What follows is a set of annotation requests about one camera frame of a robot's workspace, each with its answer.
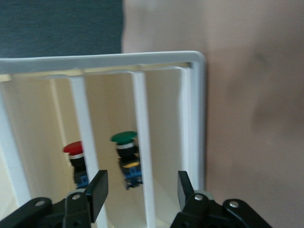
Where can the green mushroom push button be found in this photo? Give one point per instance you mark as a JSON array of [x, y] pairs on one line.
[[123, 137]]

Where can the white plastic drawer cabinet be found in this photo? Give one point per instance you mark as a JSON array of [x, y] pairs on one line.
[[199, 118]]

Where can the red mushroom push button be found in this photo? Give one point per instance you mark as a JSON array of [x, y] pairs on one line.
[[73, 147]]

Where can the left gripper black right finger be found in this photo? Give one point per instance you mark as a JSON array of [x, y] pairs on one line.
[[190, 209]]

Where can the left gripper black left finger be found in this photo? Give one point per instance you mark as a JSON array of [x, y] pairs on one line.
[[97, 194]]

